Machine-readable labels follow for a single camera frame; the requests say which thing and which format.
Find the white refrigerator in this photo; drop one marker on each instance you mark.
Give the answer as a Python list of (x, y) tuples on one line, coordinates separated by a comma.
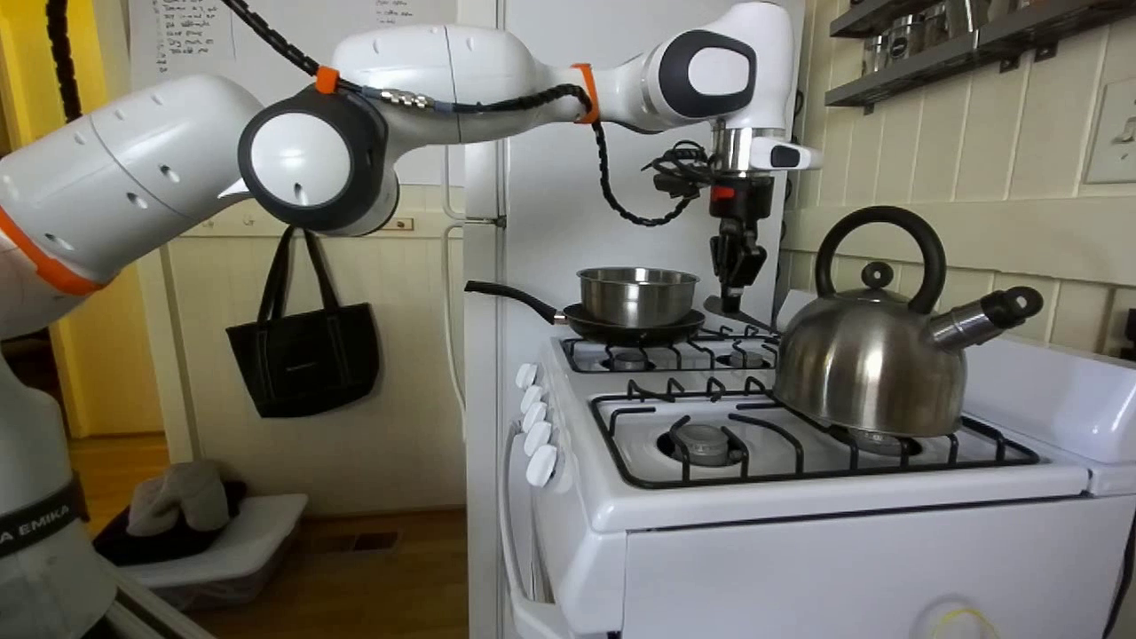
[(556, 213)]

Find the stainless steel pot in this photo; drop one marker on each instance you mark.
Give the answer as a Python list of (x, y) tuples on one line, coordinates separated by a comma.
[(638, 299)]

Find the white gas stove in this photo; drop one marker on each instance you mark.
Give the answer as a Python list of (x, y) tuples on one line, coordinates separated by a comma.
[(830, 555)]

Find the dark wall spice rack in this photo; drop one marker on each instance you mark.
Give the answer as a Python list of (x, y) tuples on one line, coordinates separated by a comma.
[(945, 58)]

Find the black tote bag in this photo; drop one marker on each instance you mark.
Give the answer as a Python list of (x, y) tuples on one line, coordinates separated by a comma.
[(304, 360)]

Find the metal robot mounting cart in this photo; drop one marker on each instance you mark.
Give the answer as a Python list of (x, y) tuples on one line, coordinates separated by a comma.
[(154, 614)]

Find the black frying pan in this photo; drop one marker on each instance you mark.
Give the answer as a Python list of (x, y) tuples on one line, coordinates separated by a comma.
[(590, 320)]

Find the yellow door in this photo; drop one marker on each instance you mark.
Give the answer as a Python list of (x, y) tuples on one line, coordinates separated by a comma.
[(110, 355)]

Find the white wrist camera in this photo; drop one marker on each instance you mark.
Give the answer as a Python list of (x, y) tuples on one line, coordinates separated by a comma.
[(794, 156)]

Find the white stove knob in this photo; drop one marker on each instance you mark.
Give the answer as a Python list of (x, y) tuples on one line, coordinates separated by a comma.
[(526, 375), (546, 466), (535, 399), (537, 418), (541, 439)]

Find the glass spice jar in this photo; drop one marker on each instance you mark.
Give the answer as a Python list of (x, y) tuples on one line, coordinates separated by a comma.
[(908, 38), (878, 56)]

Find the silver gas burner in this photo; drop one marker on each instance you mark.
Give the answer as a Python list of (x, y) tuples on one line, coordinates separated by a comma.
[(703, 446)]

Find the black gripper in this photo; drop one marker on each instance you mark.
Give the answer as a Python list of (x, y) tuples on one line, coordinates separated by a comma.
[(739, 212)]

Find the grey folded cloth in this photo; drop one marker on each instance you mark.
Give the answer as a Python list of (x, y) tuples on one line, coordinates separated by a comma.
[(180, 498)]

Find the black stove burner grate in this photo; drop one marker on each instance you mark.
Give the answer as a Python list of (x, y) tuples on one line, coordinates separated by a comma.
[(756, 432), (739, 352)]

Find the white plastic bin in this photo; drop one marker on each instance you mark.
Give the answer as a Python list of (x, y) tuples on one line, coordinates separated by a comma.
[(253, 539)]

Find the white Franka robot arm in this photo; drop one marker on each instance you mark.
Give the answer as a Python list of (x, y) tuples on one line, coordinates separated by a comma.
[(143, 166)]

